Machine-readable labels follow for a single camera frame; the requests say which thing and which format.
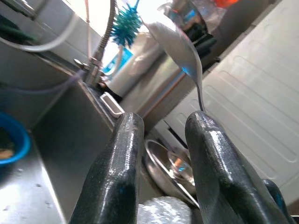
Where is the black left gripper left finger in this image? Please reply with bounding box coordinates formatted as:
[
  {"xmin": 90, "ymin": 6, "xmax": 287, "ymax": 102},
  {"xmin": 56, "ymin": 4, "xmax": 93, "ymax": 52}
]
[{"xmin": 69, "ymin": 112, "xmax": 145, "ymax": 224}]

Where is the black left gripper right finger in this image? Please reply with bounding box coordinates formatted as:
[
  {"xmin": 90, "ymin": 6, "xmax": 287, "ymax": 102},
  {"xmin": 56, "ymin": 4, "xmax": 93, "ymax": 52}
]
[{"xmin": 185, "ymin": 111, "xmax": 296, "ymax": 224}]

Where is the steel bowl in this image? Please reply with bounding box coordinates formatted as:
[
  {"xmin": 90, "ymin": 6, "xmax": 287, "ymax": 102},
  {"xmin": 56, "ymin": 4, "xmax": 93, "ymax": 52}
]
[{"xmin": 167, "ymin": 150, "xmax": 196, "ymax": 187}]

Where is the large steel plate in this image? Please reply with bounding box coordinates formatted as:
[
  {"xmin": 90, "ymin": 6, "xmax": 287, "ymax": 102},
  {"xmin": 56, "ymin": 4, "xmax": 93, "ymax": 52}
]
[{"xmin": 143, "ymin": 139, "xmax": 200, "ymax": 209}]

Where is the steel spoon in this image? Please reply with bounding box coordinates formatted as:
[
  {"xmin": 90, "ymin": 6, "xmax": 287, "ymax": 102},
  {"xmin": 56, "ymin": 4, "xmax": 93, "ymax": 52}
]
[{"xmin": 142, "ymin": 21, "xmax": 206, "ymax": 112}]

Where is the stainless steel sink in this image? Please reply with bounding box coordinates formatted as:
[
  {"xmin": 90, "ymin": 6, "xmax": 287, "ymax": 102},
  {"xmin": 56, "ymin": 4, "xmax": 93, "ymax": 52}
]
[{"xmin": 0, "ymin": 39, "xmax": 120, "ymax": 224}]

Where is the small white tray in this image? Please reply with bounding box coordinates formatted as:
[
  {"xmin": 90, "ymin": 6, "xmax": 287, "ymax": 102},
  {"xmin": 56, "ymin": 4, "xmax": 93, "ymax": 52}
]
[{"xmin": 100, "ymin": 91, "xmax": 125, "ymax": 117}]

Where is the white washing machine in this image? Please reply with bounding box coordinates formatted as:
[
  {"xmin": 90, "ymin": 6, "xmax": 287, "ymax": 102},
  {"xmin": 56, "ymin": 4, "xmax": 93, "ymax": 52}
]
[{"xmin": 149, "ymin": 0, "xmax": 299, "ymax": 210}]

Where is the blue plastic bowl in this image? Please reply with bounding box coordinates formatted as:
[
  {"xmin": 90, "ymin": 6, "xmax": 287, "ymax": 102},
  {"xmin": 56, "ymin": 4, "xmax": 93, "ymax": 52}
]
[{"xmin": 0, "ymin": 111, "xmax": 31, "ymax": 167}]

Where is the flexible steel faucet spout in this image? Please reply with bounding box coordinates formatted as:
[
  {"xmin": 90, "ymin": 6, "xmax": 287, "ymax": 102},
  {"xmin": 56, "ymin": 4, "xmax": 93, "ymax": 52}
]
[{"xmin": 74, "ymin": 0, "xmax": 117, "ymax": 87}]

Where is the blue bottle brush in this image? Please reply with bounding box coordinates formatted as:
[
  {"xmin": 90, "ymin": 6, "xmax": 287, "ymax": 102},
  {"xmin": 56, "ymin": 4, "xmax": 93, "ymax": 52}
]
[{"xmin": 110, "ymin": 0, "xmax": 143, "ymax": 49}]

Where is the dark green scouring pad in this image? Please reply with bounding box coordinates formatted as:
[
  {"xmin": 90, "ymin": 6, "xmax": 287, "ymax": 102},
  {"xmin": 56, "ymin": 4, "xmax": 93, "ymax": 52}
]
[{"xmin": 0, "ymin": 14, "xmax": 36, "ymax": 42}]

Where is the white hose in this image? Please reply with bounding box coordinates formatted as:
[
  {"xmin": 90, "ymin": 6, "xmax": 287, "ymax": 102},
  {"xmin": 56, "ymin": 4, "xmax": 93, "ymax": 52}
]
[{"xmin": 0, "ymin": 13, "xmax": 81, "ymax": 52}]

